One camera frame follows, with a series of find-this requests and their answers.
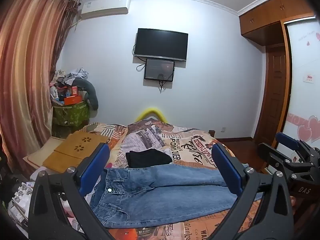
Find wooden lap desk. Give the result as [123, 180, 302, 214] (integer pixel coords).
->
[42, 131, 109, 173]

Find wooden door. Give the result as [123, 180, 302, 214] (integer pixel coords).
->
[255, 45, 287, 145]

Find folded black pants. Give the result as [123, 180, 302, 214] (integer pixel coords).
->
[125, 149, 173, 168]

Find orange box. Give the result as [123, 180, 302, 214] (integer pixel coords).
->
[64, 95, 83, 105]

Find yellow headboard cushion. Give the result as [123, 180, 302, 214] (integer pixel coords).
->
[135, 107, 167, 123]

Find printed blanket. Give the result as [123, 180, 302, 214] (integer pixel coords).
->
[77, 119, 265, 240]

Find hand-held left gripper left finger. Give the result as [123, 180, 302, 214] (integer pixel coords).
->
[27, 142, 118, 240]

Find white papers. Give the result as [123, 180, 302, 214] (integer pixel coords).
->
[7, 169, 75, 230]

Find wooden overhead cabinet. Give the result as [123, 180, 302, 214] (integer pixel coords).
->
[239, 0, 315, 47]

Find small black monitor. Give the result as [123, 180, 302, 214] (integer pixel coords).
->
[144, 58, 175, 82]

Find grey pillow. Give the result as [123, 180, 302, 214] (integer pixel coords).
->
[72, 78, 99, 111]

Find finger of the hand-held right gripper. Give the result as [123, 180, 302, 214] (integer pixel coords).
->
[257, 142, 297, 174]
[275, 132, 320, 159]

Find striped brown curtain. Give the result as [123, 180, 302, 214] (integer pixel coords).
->
[0, 0, 80, 170]

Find pile of clothes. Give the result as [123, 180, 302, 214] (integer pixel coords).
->
[49, 67, 89, 89]

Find blue jeans pants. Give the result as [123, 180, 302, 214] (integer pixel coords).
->
[89, 164, 265, 229]

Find white air conditioner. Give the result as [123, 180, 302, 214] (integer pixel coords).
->
[79, 0, 131, 20]

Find white heart-print sliding door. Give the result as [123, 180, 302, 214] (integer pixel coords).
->
[281, 17, 320, 155]

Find black wall television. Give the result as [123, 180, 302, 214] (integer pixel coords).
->
[134, 28, 189, 62]

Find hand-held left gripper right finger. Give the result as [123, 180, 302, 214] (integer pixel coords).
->
[207, 142, 294, 240]

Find black cable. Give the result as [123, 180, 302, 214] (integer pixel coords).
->
[158, 62, 176, 93]

